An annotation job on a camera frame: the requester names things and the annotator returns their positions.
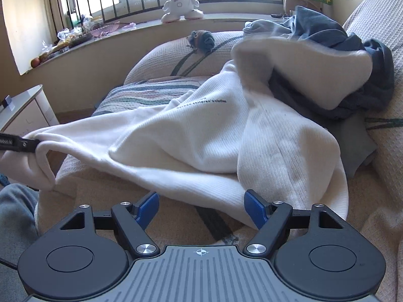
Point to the white cabinet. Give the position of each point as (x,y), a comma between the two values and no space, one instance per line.
(28,113)

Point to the plastic wrapped snacks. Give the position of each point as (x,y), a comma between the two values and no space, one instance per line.
(74,37)

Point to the person's grey trouser leg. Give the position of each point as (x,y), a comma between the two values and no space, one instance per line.
(15,226)

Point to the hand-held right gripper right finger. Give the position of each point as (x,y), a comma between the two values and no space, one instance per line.
(253,208)

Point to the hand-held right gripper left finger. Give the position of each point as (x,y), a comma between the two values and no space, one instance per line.
(148,209)

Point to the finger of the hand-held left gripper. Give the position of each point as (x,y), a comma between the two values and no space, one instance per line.
(19,143)

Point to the dark blue pants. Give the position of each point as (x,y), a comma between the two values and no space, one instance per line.
(377,78)

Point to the red apple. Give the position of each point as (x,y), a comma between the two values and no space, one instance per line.
(35,62)

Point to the small black device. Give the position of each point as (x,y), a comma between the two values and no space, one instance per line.
(8,102)

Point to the beige striped pillow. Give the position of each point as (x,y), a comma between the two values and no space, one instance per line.
(163,56)

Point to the light blue sweatshirt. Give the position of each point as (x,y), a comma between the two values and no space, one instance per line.
(314,28)

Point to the pink glass bowl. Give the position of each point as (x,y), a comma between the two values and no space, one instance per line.
(105,30)

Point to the small blue plush toy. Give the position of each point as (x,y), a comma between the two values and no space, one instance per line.
(203,41)

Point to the white ribbed sweater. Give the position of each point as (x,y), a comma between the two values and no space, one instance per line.
(195,138)

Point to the black window railing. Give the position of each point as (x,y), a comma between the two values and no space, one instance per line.
(239,0)

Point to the black remote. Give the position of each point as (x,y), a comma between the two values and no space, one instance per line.
(281,15)

